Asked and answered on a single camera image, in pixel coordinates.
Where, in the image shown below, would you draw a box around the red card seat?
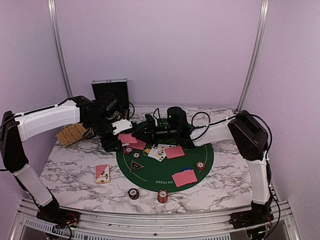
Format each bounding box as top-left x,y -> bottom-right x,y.
180,169 -> 195,177
172,172 -> 198,188
130,140 -> 146,150

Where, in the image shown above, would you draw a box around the red playing card deck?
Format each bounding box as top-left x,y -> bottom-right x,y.
118,133 -> 138,147

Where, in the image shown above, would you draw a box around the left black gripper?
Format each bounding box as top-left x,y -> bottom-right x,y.
86,115 -> 122,152

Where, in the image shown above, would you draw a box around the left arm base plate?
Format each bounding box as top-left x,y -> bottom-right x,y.
36,208 -> 80,228

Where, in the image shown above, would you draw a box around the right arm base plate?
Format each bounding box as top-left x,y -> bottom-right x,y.
228,210 -> 274,229

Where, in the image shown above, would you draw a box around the red chips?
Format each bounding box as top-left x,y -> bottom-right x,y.
123,146 -> 133,155

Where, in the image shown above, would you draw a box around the woven bamboo tray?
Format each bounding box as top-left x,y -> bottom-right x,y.
56,123 -> 87,147

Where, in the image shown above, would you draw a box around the red card bottom seat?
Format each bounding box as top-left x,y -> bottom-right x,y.
172,172 -> 198,188
180,169 -> 195,177

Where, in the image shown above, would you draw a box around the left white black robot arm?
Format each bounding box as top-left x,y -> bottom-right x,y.
0,93 -> 133,223

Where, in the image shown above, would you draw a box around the dark brown poker chip stack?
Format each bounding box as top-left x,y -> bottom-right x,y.
128,188 -> 140,200

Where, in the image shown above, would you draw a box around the ace of spades card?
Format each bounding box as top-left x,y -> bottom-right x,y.
154,151 -> 167,162

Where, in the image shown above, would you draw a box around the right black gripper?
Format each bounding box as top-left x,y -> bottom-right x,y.
132,119 -> 179,147

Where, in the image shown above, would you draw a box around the aluminium poker chip case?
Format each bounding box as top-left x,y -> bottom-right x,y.
91,78 -> 130,119

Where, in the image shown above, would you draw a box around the round green poker mat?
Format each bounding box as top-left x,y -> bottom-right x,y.
116,143 -> 214,193

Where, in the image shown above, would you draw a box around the face-down red community card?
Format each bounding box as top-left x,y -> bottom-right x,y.
164,146 -> 185,159

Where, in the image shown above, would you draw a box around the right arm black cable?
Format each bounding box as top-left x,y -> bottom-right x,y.
152,107 -> 281,223

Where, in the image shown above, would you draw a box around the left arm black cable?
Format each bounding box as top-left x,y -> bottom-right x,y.
119,99 -> 136,121

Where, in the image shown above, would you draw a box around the black triangular all-in button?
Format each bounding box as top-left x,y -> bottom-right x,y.
129,160 -> 144,173

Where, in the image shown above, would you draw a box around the right aluminium frame post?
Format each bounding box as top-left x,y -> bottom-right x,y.
236,0 -> 270,112

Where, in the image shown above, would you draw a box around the aluminium frame post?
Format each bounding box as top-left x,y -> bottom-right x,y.
47,0 -> 73,98
236,0 -> 270,112

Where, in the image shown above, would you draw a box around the left aluminium frame post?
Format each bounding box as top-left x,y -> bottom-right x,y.
47,0 -> 73,98

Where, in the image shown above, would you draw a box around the five of spades card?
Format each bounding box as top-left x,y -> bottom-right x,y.
157,143 -> 176,150

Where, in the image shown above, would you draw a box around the red poker chip stack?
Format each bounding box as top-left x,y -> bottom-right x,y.
157,190 -> 168,204

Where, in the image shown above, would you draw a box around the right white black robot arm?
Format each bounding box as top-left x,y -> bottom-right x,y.
132,106 -> 273,224

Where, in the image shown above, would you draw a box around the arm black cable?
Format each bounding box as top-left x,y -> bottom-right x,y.
152,107 -> 281,223
119,99 -> 136,121

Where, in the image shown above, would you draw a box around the playing card box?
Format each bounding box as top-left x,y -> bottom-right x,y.
94,164 -> 111,185

